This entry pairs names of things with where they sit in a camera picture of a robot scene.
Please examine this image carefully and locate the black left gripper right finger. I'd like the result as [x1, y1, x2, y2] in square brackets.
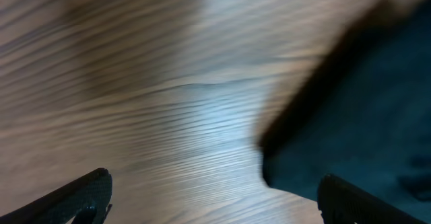
[317, 174, 426, 224]

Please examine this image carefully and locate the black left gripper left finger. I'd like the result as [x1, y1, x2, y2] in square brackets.
[1, 168, 112, 224]

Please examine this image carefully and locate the black t-shirt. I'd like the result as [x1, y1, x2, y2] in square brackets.
[259, 0, 430, 223]

